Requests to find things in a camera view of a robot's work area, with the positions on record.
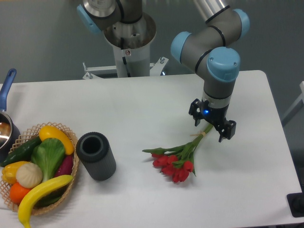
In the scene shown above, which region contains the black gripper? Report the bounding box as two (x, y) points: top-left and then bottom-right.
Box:
(189, 99), (237, 142)

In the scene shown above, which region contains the red tulip bouquet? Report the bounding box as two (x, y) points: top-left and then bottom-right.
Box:
(143, 124), (213, 183)

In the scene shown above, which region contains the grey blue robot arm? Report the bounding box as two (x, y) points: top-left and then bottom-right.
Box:
(77, 0), (250, 139)

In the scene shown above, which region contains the black device at table edge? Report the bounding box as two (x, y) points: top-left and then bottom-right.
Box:
(286, 192), (304, 218)

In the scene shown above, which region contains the dark grey ribbed vase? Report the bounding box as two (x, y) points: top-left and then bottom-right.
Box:
(76, 132), (116, 181)

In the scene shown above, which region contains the purple eggplant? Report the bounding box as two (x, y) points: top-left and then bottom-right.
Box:
(54, 155), (74, 177)

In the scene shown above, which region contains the green lettuce leaf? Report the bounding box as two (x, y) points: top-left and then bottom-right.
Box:
(31, 138), (65, 182)

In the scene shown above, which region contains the woven wicker basket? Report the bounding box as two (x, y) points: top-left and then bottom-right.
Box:
(9, 122), (79, 216)

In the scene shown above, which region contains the green cucumber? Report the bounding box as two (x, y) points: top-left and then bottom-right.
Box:
(0, 137), (41, 167)

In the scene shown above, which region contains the white garlic bulb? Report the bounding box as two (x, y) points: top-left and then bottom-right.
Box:
(16, 162), (43, 189)

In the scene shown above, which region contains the yellow plastic banana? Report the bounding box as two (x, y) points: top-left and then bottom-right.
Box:
(18, 175), (74, 228)

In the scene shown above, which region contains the orange fruit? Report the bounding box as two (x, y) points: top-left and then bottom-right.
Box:
(9, 182), (31, 205)

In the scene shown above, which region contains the yellow bell pepper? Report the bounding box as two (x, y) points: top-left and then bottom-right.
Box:
(1, 161), (28, 184)

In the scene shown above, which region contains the white frame at right edge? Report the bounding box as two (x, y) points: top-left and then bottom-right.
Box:
(281, 81), (304, 127)

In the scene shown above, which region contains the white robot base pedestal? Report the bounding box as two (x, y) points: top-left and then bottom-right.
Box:
(83, 13), (169, 79)

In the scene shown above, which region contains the blue handled saucepan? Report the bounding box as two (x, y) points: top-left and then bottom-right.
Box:
(0, 68), (20, 162)

